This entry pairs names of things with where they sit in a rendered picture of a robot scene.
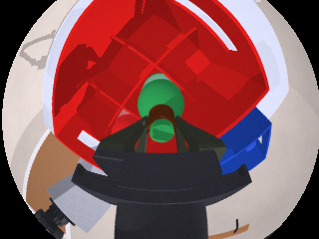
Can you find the red plastic crate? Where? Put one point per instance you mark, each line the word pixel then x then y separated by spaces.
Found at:
pixel 220 87

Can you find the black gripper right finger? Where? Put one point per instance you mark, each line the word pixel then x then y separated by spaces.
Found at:
pixel 196 139

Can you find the blue plastic crate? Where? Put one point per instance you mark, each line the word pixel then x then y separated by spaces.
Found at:
pixel 241 136

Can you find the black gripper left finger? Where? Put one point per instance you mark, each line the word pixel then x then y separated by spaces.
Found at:
pixel 126 138

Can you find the red bottle with pink label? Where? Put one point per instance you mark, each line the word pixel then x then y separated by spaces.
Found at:
pixel 124 119

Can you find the green bottle with pale green label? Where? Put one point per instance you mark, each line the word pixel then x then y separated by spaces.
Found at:
pixel 161 100

